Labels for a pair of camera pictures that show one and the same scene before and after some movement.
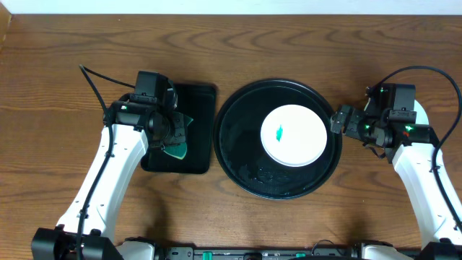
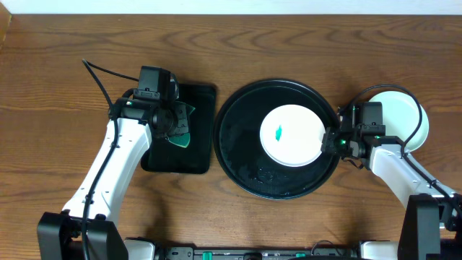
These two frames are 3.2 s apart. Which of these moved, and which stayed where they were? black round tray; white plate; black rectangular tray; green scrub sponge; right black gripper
Moved: right black gripper; green scrub sponge
Stayed: black rectangular tray; black round tray; white plate
